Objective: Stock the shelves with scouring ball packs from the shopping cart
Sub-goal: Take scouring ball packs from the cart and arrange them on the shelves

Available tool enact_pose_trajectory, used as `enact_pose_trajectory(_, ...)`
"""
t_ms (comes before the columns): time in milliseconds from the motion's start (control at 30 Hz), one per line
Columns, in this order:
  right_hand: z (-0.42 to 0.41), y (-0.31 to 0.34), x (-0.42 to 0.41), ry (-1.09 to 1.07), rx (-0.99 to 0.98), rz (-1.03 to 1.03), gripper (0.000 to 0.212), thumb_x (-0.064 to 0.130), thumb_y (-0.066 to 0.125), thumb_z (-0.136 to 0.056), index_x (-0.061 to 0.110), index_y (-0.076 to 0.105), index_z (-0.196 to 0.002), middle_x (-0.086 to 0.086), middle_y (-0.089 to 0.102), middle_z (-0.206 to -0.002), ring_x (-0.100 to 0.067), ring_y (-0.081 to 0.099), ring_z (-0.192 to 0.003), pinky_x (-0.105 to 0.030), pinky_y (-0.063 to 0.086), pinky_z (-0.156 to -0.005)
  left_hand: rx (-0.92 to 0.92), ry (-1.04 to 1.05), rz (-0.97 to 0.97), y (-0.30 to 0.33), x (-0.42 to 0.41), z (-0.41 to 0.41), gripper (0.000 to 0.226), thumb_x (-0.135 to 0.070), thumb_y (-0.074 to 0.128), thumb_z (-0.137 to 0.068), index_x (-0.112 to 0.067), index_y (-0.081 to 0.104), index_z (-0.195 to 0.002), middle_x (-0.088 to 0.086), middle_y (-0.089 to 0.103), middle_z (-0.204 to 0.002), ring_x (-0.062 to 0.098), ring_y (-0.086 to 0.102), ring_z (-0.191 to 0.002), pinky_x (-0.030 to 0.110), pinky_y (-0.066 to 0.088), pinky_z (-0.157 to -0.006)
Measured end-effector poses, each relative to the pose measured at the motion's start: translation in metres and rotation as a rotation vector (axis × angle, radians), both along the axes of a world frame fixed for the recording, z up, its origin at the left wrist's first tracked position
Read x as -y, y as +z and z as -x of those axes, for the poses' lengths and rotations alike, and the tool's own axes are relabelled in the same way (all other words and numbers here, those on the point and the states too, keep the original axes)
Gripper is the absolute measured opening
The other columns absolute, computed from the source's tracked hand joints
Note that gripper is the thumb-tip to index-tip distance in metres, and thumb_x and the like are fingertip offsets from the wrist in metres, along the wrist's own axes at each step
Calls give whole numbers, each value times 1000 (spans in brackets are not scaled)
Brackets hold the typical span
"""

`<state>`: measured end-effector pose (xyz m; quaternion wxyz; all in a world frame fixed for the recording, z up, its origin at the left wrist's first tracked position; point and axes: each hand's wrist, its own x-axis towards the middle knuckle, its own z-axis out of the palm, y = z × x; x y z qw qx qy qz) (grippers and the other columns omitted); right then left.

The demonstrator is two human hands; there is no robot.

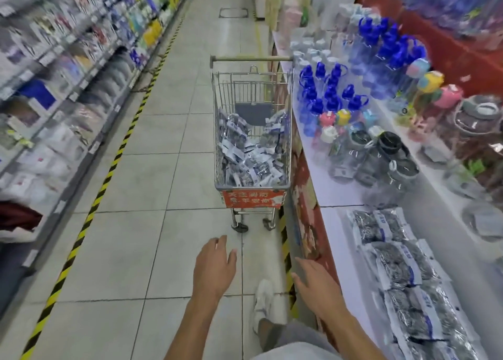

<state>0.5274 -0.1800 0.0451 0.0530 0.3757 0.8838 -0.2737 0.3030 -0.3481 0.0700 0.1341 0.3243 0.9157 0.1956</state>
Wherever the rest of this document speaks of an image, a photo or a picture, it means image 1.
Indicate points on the grey cart seat flap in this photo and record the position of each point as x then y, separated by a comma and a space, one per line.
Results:
254, 114

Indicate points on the group of white-lid clear bottles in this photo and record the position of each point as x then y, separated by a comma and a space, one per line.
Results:
318, 41

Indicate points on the person's left hand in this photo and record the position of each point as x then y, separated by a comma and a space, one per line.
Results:
212, 271

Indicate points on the group of grey-lid glass jars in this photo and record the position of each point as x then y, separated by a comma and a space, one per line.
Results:
477, 135

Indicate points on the person's right forearm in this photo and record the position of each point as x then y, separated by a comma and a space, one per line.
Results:
353, 338

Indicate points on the person's right hand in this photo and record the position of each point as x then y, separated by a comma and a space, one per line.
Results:
320, 291

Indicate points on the row of steel scourer packets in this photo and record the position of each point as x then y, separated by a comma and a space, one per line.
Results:
412, 293

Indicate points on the white-lid small bottle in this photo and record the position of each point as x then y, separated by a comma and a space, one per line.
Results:
328, 134

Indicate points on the metal shopping cart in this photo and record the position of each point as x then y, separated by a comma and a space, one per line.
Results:
222, 135

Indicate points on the yellow-lid small bottle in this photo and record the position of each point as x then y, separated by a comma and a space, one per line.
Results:
343, 117

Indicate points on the pile of steel scourer packets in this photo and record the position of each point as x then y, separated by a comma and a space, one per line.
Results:
251, 159

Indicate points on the pastel blue pink lid bottle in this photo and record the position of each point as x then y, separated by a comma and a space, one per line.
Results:
417, 68

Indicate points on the pink-lid large bottle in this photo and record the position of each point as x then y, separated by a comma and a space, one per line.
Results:
448, 96

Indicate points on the red cart sign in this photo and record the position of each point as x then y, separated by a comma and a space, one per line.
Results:
253, 199

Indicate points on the white display shelf unit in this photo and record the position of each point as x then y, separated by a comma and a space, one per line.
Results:
342, 190

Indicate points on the group of blue-lid clear bottles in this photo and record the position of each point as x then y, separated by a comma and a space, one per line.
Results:
330, 92

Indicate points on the red printed shelf front panel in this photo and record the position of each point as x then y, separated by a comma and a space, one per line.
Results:
308, 214

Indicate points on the person's leg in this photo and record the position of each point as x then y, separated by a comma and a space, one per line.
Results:
271, 332

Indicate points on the dark red package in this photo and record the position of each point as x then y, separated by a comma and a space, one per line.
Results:
19, 216

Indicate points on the stack of pastel tissue packs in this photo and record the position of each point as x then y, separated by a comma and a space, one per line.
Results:
281, 6

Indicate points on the yellow black floor tape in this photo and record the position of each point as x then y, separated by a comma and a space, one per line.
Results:
98, 194

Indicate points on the group of dark-lid clear jars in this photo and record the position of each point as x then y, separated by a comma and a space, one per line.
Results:
387, 157

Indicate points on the grey shorts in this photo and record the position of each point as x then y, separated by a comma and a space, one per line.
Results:
302, 340

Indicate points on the pink-lid small bottle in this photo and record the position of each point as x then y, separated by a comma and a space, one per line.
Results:
325, 119

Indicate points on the row of clear bottles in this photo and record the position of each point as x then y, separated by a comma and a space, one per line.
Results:
452, 2

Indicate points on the rows of packaged shelf goods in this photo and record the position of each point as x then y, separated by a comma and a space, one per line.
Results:
59, 57

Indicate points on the person's left thumb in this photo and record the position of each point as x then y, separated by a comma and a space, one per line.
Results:
232, 257

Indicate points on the person's left forearm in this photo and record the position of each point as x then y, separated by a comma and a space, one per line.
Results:
192, 328

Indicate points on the person's right thumb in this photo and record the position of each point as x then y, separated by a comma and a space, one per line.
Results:
298, 282

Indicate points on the white sneaker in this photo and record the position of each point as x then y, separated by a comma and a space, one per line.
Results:
262, 302

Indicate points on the store shelving unit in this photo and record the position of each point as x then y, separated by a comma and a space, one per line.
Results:
55, 108

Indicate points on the yellow blue lid bottle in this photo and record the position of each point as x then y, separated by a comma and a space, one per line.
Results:
430, 82

